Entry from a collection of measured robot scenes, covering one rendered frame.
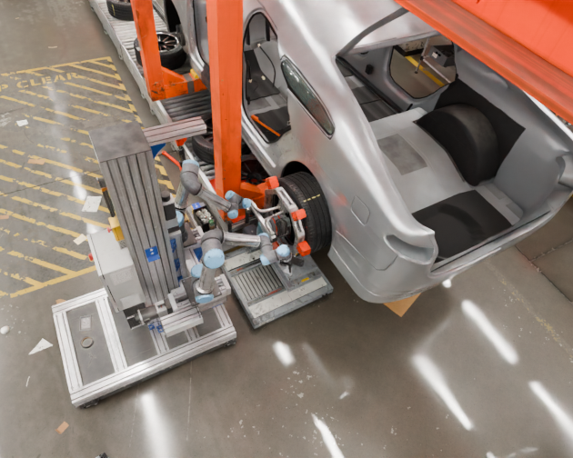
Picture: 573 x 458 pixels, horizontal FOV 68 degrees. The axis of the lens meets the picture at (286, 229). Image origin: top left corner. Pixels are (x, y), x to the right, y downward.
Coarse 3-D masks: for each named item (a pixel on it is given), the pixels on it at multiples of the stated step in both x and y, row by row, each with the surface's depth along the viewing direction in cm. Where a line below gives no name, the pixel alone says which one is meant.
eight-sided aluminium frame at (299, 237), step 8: (272, 192) 332; (280, 192) 324; (264, 200) 354; (272, 200) 353; (288, 200) 320; (264, 208) 360; (288, 208) 314; (296, 208) 315; (296, 224) 315; (296, 232) 317; (304, 232) 319; (280, 240) 356; (296, 240) 323; (296, 248) 328
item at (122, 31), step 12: (96, 0) 660; (96, 12) 653; (156, 12) 656; (108, 24) 598; (120, 24) 623; (132, 24) 625; (156, 24) 633; (120, 36) 603; (132, 36) 604; (120, 48) 581; (132, 48) 590
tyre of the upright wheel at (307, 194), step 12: (288, 180) 326; (300, 180) 325; (312, 180) 325; (288, 192) 324; (300, 192) 316; (312, 192) 318; (300, 204) 314; (312, 204) 315; (324, 204) 319; (312, 216) 314; (324, 216) 318; (312, 228) 316; (324, 228) 321; (312, 240) 321; (324, 240) 329; (312, 252) 339
